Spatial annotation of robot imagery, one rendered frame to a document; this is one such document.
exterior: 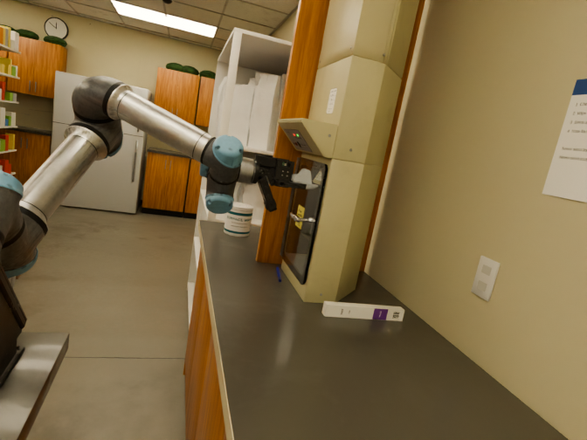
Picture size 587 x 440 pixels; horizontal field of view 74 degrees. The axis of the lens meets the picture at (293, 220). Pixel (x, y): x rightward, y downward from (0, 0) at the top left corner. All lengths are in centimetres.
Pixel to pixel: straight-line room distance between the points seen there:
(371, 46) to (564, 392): 100
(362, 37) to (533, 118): 51
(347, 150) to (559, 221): 58
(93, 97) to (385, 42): 82
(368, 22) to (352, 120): 27
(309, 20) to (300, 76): 20
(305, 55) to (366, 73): 39
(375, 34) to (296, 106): 43
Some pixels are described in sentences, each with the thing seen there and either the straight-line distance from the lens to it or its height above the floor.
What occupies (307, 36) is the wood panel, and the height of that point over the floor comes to 182.
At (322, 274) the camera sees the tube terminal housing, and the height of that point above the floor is 104.
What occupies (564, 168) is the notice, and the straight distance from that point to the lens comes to 113.
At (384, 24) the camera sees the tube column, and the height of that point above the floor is 182.
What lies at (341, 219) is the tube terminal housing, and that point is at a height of 123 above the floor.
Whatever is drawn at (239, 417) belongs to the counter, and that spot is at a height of 94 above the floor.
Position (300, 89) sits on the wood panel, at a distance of 155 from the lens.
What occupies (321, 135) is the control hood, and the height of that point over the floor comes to 147.
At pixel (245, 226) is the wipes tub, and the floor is 99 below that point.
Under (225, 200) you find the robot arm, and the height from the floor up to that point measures 126.
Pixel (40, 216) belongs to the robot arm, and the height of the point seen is 118.
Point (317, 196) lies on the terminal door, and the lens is 123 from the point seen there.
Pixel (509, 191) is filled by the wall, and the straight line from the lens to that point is 122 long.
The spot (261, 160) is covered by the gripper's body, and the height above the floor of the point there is 137.
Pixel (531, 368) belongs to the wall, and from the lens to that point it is 116.
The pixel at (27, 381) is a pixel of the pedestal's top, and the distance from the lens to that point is 89.
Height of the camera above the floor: 143
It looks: 11 degrees down
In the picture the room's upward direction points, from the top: 10 degrees clockwise
